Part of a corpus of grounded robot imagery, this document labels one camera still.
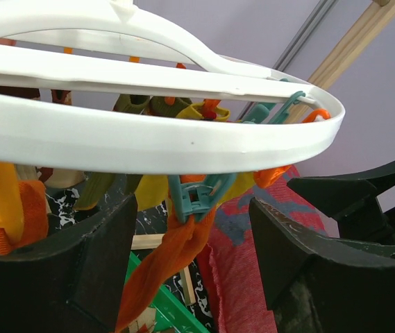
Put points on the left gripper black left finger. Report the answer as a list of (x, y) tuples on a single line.
[(71, 281)]

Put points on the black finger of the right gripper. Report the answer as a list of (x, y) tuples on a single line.
[(352, 201)]

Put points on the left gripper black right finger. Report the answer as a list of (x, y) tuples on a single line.
[(335, 285)]

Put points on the teal clothespin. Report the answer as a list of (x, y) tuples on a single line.
[(259, 112), (197, 198)]

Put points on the white round clip hanger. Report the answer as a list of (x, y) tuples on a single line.
[(107, 86)]

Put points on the red patterned pillow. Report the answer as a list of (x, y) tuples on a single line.
[(239, 246)]

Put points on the orange argyle sock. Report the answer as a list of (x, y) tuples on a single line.
[(144, 323)]

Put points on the green plastic tray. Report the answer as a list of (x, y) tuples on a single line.
[(171, 311)]

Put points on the mustard yellow sock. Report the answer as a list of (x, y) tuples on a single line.
[(151, 191), (196, 111)]

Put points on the wooden clothes rack frame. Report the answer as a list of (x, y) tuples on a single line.
[(346, 51)]

